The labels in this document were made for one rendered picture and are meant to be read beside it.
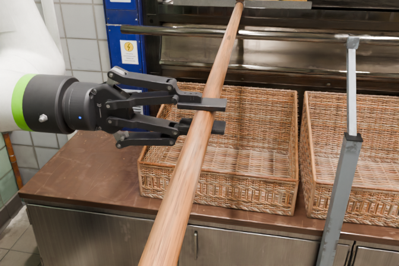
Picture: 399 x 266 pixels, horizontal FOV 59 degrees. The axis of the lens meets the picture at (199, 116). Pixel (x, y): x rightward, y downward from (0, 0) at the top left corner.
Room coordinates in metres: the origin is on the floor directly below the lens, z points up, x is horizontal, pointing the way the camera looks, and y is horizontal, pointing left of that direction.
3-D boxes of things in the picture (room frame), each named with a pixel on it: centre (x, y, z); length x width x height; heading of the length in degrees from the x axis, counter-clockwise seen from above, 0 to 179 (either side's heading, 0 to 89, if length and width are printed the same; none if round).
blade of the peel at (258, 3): (1.64, -0.19, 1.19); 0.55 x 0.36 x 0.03; 81
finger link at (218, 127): (0.47, 0.00, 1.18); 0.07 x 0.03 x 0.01; 81
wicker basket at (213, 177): (1.20, -0.10, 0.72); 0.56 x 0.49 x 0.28; 79
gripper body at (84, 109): (0.50, 0.15, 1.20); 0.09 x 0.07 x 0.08; 81
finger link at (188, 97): (0.48, 0.02, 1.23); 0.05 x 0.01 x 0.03; 81
